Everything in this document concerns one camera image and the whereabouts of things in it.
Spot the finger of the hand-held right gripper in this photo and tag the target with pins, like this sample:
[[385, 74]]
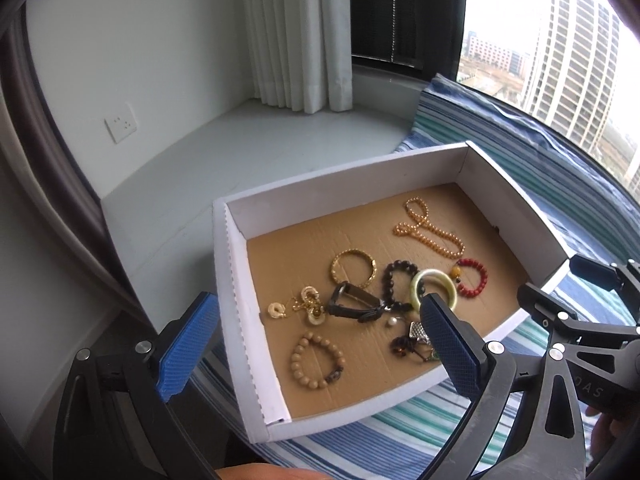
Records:
[[595, 271], [542, 305]]

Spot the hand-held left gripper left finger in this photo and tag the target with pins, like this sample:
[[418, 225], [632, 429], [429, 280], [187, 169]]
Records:
[[185, 350]]

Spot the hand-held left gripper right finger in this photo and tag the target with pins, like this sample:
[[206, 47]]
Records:
[[450, 345]]

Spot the small white pearl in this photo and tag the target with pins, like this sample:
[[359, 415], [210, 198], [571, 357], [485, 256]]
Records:
[[393, 321]]

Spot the pale jade bangle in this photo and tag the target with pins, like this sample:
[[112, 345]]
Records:
[[416, 285]]

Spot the black wrist watch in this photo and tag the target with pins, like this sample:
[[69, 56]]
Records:
[[367, 299]]

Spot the gold bangle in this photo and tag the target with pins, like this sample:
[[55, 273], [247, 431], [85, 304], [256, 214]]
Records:
[[372, 268]]

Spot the white cardboard box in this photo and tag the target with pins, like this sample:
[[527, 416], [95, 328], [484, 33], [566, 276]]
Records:
[[300, 255]]

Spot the person's right hand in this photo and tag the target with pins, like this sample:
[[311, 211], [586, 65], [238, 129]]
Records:
[[607, 435]]

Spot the blue green striped blanket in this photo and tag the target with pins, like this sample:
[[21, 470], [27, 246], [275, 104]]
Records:
[[575, 175]]

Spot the person's bare leg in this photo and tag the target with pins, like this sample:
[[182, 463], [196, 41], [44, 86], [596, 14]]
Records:
[[270, 473]]

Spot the wide tall apartment tower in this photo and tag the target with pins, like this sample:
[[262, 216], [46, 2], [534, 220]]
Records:
[[575, 60]]

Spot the low brown building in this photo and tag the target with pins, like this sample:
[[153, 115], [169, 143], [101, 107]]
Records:
[[495, 55]]

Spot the dark window blind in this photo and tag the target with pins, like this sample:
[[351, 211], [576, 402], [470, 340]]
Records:
[[400, 10]]

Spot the white curtain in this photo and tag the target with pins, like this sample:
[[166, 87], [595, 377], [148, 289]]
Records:
[[295, 35]]

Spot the dark brown wall trim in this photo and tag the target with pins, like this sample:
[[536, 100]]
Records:
[[60, 200]]

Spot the white wall socket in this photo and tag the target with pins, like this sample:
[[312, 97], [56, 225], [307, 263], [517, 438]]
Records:
[[121, 122]]

